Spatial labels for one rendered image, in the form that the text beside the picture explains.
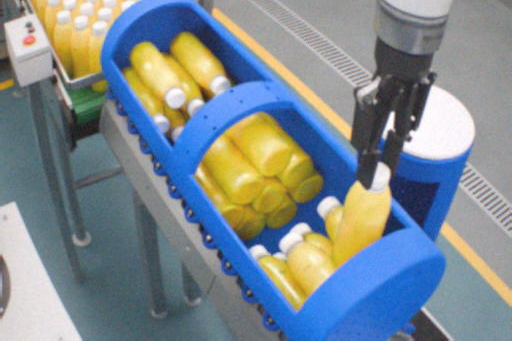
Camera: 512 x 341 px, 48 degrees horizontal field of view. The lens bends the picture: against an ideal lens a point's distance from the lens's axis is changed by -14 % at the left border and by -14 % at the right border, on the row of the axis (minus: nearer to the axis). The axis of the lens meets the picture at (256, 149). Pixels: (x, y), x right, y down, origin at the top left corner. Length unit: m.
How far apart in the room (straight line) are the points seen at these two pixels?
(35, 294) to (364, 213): 0.58
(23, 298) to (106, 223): 1.51
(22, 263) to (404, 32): 0.78
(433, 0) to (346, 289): 0.44
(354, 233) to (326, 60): 2.54
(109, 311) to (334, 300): 1.49
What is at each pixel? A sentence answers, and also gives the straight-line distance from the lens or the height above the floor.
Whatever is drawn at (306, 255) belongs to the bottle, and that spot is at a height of 1.14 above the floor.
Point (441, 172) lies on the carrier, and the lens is 1.44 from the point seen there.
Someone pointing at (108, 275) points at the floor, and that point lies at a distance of 2.41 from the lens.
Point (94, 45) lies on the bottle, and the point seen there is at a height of 1.05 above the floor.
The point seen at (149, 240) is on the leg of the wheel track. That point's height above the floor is 0.46.
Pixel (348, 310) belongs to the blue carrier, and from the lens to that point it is 0.90.
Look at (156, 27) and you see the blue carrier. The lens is 1.51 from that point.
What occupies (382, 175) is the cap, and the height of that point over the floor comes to 1.33.
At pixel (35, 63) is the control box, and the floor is 1.06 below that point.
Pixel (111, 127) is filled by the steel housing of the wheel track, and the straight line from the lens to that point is 1.63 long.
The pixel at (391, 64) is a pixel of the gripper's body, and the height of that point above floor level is 1.53.
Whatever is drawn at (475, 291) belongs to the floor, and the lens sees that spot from 2.54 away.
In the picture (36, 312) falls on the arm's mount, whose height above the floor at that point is 1.05.
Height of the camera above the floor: 1.94
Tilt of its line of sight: 43 degrees down
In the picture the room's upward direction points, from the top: 4 degrees clockwise
